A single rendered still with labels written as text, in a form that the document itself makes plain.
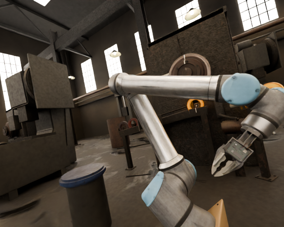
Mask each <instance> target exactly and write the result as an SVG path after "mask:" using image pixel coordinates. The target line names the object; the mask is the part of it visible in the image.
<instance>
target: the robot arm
mask: <svg viewBox="0 0 284 227"><path fill-rule="evenodd" d="M108 84H109V88H110V90H111V91H112V92H113V93H114V94H116V95H125V96H126V98H127V99H128V100H129V102H130V104H131V107H132V109H133V110H134V112H135V114H136V117H137V118H138V120H139V122H140V124H141V126H142V128H143V130H144V132H145V134H146V136H147V138H148V140H149V142H150V144H151V146H152V148H153V150H154V152H155V154H156V156H157V158H158V160H159V162H160V165H159V169H160V171H159V172H158V173H157V175H156V176H155V177H154V178H153V180H152V181H151V182H150V184H149V185H148V186H147V188H146V189H145V190H144V192H143V193H142V200H143V201H144V202H145V204H146V206H147V207H148V208H149V209H150V210H151V211H152V212H153V214H154V215H155V216H156V217H157V218H158V220H159V221H160V222H161V223H162V224H163V226H164V227H215V217H214V216H213V215H212V214H211V213H209V212H208V211H206V210H204V209H202V208H200V207H198V206H196V205H195V204H194V203H193V202H192V201H191V200H190V199H189V198H188V197H187V196H188V194H189V192H190V190H191V189H192V187H193V185H194V184H195V181H196V177H197V172H196V170H195V167H194V165H193V164H192V163H191V162H190V161H188V160H186V159H184V157H183V156H182V155H180V154H178V153H177V152H176V150H175V148H174V146H173V144H172V142H171V141H170V139H169V137H168V135H167V133H166V131H165V129H164V128H163V126H162V124H161V122H160V120H159V118H158V117H157V115H156V113H155V111H154V109H153V107H152V105H151V103H150V101H149V100H148V98H147V96H146V95H155V96H165V97H174V98H184V99H194V100H207V101H214V102H220V103H229V104H232V105H236V106H242V105H244V106H246V107H248V108H249V109H251V110H252V111H251V113H250V114H249V115H248V116H247V117H246V118H245V119H244V120H243V121H242V122H241V125H242V127H241V128H240V130H241V131H242V132H243V134H240V135H239V136H238V137H237V138H236V139H235V138H233V137H232V138H231V139H230V140H229V141H228V143H227V144H226V145H225V144H223V145H222V146H221V147H220V148H219V149H218V150H217V152H216V154H215V158H214V162H213V165H212V169H211V174H212V175H213V174H214V173H215V172H216V169H217V167H219V166H220V163H221V162H222V161H225V159H226V157H225V154H229V155H230V156H231V157H233V160H234V161H228V162H227V163H226V165H225V166H224V167H223V168H221V170H220V171H217V172H216V174H215V175H214V176H215V177H218V176H223V175H225V174H227V173H230V172H231V171H234V170H237V169H239V168H241V167H242V166H243V164H244V162H245V161H246V159H247V158H248V157H249V156H250V155H251V154H252V153H253V152H254V151H253V150H252V149H250V148H249V147H250V146H251V145H252V143H253V141H254V140H257V141H262V140H263V139H268V138H269V137H270V136H271V135H272V134H273V135H275V134H276V133H275V132H274V131H275V130H276V129H277V128H278V127H279V126H280V125H281V124H282V123H283V122H284V88H281V87H275V88H271V89H270V88H268V87H266V86H264V85H262V84H260V83H259V81H258V79H257V78H256V77H254V76H253V75H250V74H247V73H235V74H234V75H217V76H136V75H128V74H127V73H115V74H113V75H112V76H111V77H110V79H109V83H108Z"/></svg>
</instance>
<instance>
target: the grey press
mask: <svg viewBox="0 0 284 227"><path fill-rule="evenodd" d="M27 58H28V63H29V66H28V67H27V69H24V71H19V72H17V73H15V74H13V75H12V76H10V77H8V78H6V79H5V84H6V89H7V93H8V98H9V103H10V108H12V112H13V115H12V116H9V117H8V122H9V130H10V131H16V130H20V129H22V125H21V123H25V122H32V121H35V123H36V128H37V135H34V136H28V137H24V138H20V139H15V140H11V141H9V142H10V143H15V142H19V141H22V140H30V139H32V138H36V137H39V138H40V137H41V136H43V137H45V136H51V135H55V134H60V133H65V138H66V143H67V145H68V153H69V160H70V163H73V162H75V161H76V160H77V158H76V152H75V146H74V139H73V131H72V125H71V119H70V112H69V109H73V108H74V104H73V98H72V93H71V88H70V83H69V76H68V71H67V66H66V65H64V64H60V63H57V62H54V61H51V60H48V59H45V58H42V57H39V56H36V55H33V54H27ZM14 110H17V111H18V115H14Z"/></svg>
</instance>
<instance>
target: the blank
mask: <svg viewBox="0 0 284 227"><path fill-rule="evenodd" d="M264 86H266V87H268V88H275V87H281V88H284V87H283V85H281V84H279V83H276V82H270V83H267V84H264Z"/></svg>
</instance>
